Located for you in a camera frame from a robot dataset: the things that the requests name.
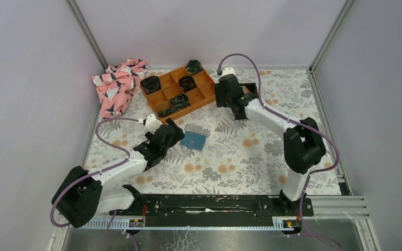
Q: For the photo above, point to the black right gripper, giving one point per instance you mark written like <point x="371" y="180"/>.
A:
<point x="218" y="93"/>

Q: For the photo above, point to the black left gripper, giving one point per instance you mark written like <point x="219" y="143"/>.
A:
<point x="178" y="134"/>

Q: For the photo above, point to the blue leather card holder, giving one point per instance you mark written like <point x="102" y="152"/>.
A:
<point x="193" y="141"/>

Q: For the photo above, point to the wooden compartment tray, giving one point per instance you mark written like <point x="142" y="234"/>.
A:
<point x="199" y="97"/>

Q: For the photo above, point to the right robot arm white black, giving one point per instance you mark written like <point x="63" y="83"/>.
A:
<point x="303" y="146"/>

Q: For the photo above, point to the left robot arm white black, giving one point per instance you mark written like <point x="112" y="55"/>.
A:
<point x="86" y="193"/>

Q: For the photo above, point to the black card box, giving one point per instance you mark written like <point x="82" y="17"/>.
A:
<point x="250" y="89"/>

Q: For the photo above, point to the rolled green tie front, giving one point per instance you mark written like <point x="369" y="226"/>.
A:
<point x="177" y="103"/>

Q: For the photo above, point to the rolled green tie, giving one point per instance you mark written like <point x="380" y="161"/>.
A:
<point x="177" y="103"/>
<point x="193" y="67"/>

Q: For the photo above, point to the rolled dark tie centre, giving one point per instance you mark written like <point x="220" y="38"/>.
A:
<point x="187" y="83"/>

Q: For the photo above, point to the rolled dark tie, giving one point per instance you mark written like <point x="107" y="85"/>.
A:
<point x="187" y="83"/>
<point x="151" y="84"/>

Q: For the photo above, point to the rolled green tie top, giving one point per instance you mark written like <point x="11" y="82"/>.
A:
<point x="193" y="67"/>

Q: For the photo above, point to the floral table mat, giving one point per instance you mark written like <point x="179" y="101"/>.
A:
<point x="239" y="157"/>

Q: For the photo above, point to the rolled dark tie far left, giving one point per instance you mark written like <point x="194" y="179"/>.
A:
<point x="151" y="84"/>

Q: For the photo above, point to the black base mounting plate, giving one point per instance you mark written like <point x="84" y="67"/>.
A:
<point x="214" y="210"/>

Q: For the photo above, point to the pink patterned cloth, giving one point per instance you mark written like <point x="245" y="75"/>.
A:
<point x="117" y="86"/>

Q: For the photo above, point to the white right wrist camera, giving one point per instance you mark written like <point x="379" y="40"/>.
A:
<point x="226" y="71"/>

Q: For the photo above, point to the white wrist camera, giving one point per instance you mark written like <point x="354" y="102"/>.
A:
<point x="226" y="71"/>
<point x="152" y="123"/>

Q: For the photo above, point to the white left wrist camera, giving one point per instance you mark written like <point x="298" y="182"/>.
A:
<point x="152" y="123"/>

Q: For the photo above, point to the aluminium front rail frame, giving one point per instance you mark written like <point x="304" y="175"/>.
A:
<point x="341" y="222"/>

